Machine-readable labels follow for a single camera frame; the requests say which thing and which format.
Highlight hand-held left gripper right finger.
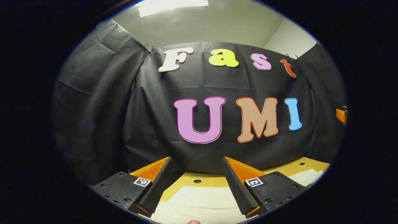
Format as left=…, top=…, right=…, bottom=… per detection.
left=221, top=156, right=313, bottom=219

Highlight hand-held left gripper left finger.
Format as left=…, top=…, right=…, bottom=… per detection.
left=89, top=156, right=172, bottom=218

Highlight white jeans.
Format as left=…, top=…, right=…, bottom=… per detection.
left=151, top=169, right=324, bottom=224

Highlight black backdrop cloth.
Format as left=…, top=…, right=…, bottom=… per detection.
left=51, top=19, right=348, bottom=187

